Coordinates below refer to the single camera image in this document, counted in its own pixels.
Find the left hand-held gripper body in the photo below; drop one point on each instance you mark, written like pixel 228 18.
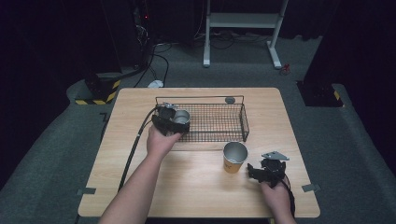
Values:
pixel 165 119

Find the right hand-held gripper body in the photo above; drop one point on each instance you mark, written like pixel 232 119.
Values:
pixel 274 171

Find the silver metal cup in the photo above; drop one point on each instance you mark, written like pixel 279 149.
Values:
pixel 181 117

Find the person's left hand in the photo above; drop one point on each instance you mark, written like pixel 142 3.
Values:
pixel 160 144

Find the person's right hand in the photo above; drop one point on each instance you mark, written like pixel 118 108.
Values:
pixel 277 199

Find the yellow paper cup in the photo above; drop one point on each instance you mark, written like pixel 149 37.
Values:
pixel 234 157

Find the white power strip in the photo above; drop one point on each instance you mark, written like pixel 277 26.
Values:
pixel 155 83

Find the grey tape piece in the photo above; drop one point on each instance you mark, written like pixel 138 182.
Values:
pixel 310 187
pixel 86 191

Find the grey round disc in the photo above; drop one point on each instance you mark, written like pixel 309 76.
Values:
pixel 230 100

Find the black yellow striped base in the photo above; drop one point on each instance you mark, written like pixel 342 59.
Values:
pixel 320 95
pixel 99 90

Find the dark equipment rack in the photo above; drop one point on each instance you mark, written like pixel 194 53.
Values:
pixel 130 31

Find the small red floor object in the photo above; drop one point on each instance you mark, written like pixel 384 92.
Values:
pixel 285 69

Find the white metal stand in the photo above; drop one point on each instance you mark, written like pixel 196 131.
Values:
pixel 243 20

